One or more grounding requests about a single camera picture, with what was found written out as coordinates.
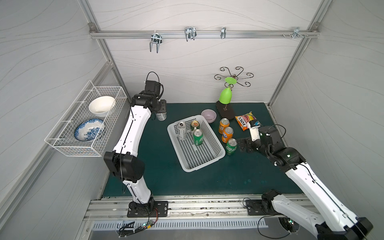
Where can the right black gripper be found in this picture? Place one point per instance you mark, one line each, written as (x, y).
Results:
(249, 144)

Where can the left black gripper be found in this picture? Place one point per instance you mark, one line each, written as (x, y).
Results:
(162, 108)

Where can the green soda can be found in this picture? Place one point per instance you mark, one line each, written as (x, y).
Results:
(198, 137)
(231, 146)

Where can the orange Schweppes can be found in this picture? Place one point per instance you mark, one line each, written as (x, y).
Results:
(227, 134)

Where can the orange Fanta can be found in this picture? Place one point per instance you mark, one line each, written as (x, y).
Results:
(224, 123)

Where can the white Monster energy can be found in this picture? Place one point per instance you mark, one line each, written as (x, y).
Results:
(182, 128)

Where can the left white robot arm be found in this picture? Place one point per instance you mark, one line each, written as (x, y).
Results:
(123, 160)

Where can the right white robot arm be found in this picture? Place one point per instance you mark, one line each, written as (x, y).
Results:
(332, 221)

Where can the white Monster can label side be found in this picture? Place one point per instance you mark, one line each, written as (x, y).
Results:
(161, 116)

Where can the Fox's fruits candy bag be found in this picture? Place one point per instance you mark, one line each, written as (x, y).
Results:
(247, 120)

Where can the dark oval stand base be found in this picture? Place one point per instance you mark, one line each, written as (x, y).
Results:
(225, 111)

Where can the green gold beer can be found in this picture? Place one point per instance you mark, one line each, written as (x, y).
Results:
(195, 125)

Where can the pink ceramic cup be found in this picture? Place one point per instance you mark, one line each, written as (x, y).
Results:
(209, 115)

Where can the green plastic goblet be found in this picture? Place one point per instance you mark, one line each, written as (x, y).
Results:
(226, 94)

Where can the black scrolled metal rack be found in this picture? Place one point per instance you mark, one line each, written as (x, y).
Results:
(235, 78)

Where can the white ceramic bowl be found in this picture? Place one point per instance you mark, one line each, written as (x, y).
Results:
(101, 106)

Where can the double metal hook left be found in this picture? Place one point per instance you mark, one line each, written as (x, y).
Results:
(156, 40)

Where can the double metal hook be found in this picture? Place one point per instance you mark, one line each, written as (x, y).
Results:
(156, 40)
(190, 33)

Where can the double metal hook middle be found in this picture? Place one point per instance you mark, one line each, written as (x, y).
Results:
(190, 33)

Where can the blue patterned plate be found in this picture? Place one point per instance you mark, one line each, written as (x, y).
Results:
(89, 130)

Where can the single metal hook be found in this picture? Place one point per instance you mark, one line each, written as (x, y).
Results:
(223, 32)

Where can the metal hook right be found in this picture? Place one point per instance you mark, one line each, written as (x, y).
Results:
(296, 34)

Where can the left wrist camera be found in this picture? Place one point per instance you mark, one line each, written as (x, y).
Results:
(153, 87)

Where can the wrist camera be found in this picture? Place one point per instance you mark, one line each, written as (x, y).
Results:
(153, 87)
(258, 131)

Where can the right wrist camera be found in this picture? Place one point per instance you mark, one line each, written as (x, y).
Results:
(258, 131)

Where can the white wire wall basket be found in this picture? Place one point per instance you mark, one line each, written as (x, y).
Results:
(61, 137)

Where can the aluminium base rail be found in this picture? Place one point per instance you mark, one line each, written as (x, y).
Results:
(179, 207)

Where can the aluminium wall rail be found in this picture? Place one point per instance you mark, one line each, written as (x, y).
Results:
(209, 34)

